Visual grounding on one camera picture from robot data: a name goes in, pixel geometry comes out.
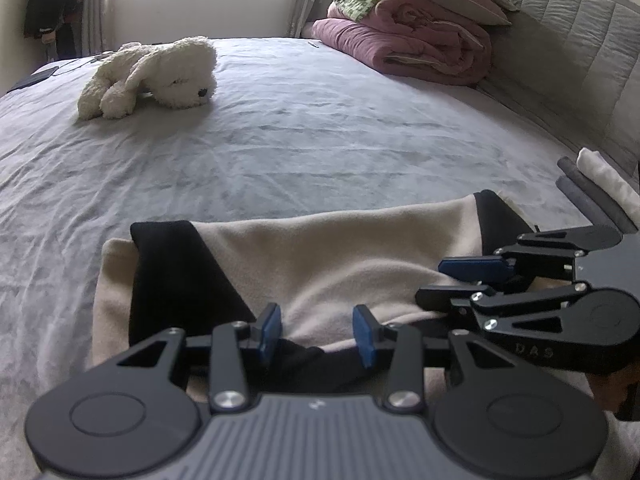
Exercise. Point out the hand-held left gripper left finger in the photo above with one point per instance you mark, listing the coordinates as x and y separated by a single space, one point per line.
270 330

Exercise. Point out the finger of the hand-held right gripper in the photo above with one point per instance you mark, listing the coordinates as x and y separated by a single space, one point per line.
450 297
475 267

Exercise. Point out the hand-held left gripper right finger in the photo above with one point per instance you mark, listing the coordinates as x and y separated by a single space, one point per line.
364 332

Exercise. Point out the beige black-sleeved bear shirt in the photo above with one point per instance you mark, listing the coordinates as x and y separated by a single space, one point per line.
325 255

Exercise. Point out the person's right hand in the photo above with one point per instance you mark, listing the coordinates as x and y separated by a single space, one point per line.
612 390

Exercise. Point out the white folded cloth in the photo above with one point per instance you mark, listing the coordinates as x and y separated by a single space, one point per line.
607 182

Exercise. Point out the grey sheeted bed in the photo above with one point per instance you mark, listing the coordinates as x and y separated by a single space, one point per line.
300 135

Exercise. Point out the grey padded headboard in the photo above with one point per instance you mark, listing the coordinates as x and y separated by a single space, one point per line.
575 60

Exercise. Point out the pink folded quilt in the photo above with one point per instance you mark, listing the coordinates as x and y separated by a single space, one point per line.
425 35

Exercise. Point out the pink grey pillow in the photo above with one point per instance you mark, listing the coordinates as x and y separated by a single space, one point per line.
465 0

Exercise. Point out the white plush dog toy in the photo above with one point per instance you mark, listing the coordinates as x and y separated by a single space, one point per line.
170 70

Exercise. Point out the dark tablet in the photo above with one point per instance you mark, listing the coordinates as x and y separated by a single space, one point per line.
37 77

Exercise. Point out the hanging dark coat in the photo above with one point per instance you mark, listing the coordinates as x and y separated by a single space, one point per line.
47 5

